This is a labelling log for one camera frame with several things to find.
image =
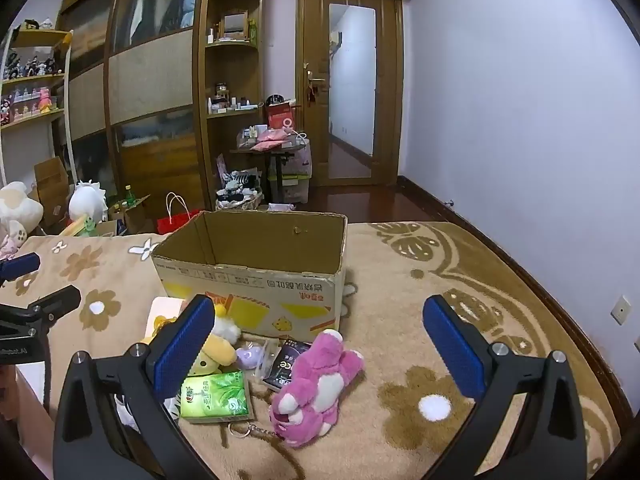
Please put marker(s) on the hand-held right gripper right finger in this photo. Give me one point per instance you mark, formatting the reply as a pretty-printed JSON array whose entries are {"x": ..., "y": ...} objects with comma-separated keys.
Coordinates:
[{"x": 454, "y": 351}]

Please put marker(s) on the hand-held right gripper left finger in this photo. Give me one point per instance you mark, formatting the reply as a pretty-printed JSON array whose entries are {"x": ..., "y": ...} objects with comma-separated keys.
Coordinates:
[{"x": 184, "y": 347}]

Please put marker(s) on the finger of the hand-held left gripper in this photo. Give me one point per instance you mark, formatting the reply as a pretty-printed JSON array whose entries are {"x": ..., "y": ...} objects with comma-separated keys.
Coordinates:
[
  {"x": 21, "y": 265},
  {"x": 52, "y": 302}
]

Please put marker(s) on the yellow plush toy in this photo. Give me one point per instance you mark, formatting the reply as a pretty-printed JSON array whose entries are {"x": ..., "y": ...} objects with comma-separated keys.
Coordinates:
[{"x": 215, "y": 356}]

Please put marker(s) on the white soft pillow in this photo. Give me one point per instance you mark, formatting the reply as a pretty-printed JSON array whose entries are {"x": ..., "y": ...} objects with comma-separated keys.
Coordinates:
[{"x": 162, "y": 306}]

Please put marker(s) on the green tissue packet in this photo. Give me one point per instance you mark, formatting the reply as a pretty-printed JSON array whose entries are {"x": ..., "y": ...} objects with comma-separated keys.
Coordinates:
[{"x": 215, "y": 395}]

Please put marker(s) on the printed cardboard box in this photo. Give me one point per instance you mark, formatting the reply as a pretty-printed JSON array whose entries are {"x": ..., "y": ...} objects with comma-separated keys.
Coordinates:
[{"x": 280, "y": 305}]

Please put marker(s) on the pink plush bear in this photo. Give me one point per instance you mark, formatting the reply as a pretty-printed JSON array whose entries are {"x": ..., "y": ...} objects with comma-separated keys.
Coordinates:
[{"x": 320, "y": 385}]

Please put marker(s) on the white fluffy toy yellow pompoms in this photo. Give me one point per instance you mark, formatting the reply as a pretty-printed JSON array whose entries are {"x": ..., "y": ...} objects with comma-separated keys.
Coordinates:
[{"x": 227, "y": 329}]

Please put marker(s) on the cream plush toy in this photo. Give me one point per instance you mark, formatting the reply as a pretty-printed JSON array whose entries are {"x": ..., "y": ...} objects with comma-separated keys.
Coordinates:
[{"x": 20, "y": 210}]

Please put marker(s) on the purple toy in clear bag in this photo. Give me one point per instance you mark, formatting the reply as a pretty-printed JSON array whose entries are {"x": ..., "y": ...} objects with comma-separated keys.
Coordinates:
[{"x": 247, "y": 357}]

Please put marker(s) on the green frog toy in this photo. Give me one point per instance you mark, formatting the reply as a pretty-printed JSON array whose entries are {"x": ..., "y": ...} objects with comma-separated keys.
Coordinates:
[{"x": 82, "y": 226}]

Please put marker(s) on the white round plush toy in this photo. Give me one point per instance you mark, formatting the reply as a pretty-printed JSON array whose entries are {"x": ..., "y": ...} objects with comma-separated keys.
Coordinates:
[{"x": 87, "y": 202}]

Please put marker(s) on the tall plain cardboard box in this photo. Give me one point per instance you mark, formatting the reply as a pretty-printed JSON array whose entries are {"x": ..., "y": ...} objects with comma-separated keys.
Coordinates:
[{"x": 50, "y": 175}]

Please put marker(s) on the black packet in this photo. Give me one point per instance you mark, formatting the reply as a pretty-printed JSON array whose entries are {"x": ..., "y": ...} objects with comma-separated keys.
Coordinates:
[{"x": 285, "y": 366}]

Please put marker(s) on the cardboard box with bottles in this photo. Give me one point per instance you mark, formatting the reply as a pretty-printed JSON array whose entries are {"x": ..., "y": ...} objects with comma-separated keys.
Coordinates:
[{"x": 135, "y": 217}]

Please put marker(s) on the green bottle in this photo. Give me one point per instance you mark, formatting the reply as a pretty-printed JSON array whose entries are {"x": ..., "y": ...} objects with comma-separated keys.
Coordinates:
[{"x": 130, "y": 196}]

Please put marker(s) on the basket of socks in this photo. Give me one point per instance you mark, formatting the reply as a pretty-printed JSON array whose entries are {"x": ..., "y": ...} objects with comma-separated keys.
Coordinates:
[{"x": 240, "y": 202}]

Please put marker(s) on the yellow display shelf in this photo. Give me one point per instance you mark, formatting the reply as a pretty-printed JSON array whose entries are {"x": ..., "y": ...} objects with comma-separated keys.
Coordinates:
[{"x": 35, "y": 78}]

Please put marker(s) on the row of small figurines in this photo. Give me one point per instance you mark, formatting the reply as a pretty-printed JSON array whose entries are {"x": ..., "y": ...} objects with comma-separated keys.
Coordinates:
[{"x": 30, "y": 66}]

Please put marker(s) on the small side table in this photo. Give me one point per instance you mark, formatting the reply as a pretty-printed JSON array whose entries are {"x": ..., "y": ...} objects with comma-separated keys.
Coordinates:
[{"x": 275, "y": 170}]

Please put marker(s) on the clear storage bin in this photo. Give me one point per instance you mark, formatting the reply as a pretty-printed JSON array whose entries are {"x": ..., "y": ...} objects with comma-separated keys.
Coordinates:
[{"x": 300, "y": 185}]

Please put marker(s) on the pink cloth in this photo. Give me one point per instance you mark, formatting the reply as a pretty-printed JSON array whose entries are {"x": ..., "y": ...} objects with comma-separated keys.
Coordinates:
[{"x": 270, "y": 142}]

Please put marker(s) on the wooden wardrobe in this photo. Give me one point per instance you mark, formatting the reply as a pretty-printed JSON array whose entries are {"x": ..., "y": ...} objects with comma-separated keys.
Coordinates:
[{"x": 150, "y": 75}]

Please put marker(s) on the wooden door with glass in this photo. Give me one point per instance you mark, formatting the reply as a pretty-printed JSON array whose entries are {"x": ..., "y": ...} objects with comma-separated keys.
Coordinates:
[{"x": 310, "y": 135}]

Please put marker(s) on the red paper bag white print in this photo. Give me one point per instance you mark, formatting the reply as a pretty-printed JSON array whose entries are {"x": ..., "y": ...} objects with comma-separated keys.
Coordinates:
[{"x": 280, "y": 117}]

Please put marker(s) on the wooden corner shelf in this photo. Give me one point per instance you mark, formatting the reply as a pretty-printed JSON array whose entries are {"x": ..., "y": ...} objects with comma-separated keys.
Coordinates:
[{"x": 232, "y": 45}]

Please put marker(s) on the wall socket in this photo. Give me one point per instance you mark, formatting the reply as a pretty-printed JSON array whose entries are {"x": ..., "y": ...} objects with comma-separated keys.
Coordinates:
[{"x": 621, "y": 310}]

